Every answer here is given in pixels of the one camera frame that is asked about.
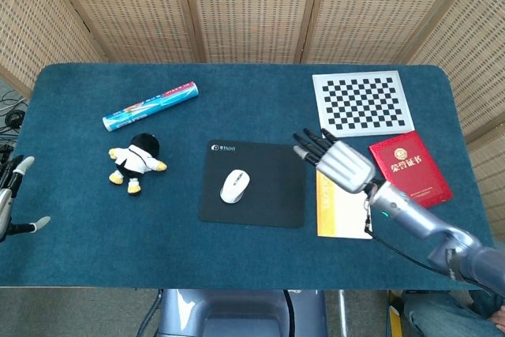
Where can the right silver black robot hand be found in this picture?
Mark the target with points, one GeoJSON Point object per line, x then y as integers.
{"type": "Point", "coordinates": [341, 161]}

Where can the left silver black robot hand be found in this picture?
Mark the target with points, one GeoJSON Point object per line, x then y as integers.
{"type": "Point", "coordinates": [4, 199]}

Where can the white computer mouse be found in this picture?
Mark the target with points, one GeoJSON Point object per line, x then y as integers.
{"type": "Point", "coordinates": [234, 186]}

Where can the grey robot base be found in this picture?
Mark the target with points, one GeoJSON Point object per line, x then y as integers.
{"type": "Point", "coordinates": [240, 312]}

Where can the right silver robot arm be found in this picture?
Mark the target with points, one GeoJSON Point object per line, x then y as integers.
{"type": "Point", "coordinates": [438, 226]}

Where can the black mouse pad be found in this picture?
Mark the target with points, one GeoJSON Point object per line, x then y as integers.
{"type": "Point", "coordinates": [252, 184]}

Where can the yellow cream booklet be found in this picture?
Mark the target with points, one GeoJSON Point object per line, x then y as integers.
{"type": "Point", "coordinates": [339, 214]}

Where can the checkerboard calibration board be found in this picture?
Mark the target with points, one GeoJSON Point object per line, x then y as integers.
{"type": "Point", "coordinates": [362, 104]}

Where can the red certificate book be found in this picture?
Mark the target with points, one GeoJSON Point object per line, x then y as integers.
{"type": "Point", "coordinates": [412, 171]}

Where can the blue table cloth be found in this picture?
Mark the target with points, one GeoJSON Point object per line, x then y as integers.
{"type": "Point", "coordinates": [118, 234]}

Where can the black white plush toy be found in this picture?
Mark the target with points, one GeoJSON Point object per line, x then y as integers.
{"type": "Point", "coordinates": [135, 162]}

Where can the blue white printed tube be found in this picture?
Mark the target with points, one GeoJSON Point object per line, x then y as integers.
{"type": "Point", "coordinates": [150, 106]}

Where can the woven folding screen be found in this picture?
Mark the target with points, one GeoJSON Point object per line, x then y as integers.
{"type": "Point", "coordinates": [252, 9]}

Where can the person in blue jeans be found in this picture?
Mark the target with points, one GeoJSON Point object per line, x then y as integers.
{"type": "Point", "coordinates": [446, 313]}

